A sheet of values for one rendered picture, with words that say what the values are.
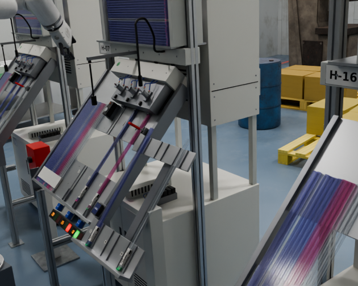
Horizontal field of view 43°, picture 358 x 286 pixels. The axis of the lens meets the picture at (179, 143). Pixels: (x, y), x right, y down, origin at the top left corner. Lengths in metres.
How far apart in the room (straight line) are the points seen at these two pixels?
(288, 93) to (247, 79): 4.31
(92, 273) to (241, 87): 1.49
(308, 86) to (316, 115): 1.53
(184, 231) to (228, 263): 0.40
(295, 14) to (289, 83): 1.91
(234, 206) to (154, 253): 0.72
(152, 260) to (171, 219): 0.38
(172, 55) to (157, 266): 0.88
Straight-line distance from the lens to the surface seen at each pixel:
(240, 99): 2.23
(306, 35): 8.05
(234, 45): 2.17
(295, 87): 6.47
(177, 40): 1.94
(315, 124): 4.90
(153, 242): 1.76
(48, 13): 1.83
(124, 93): 2.18
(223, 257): 2.46
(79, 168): 2.22
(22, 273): 3.12
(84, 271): 3.00
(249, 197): 2.44
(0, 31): 6.97
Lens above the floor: 1.59
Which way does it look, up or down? 18 degrees down
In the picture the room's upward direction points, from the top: 3 degrees counter-clockwise
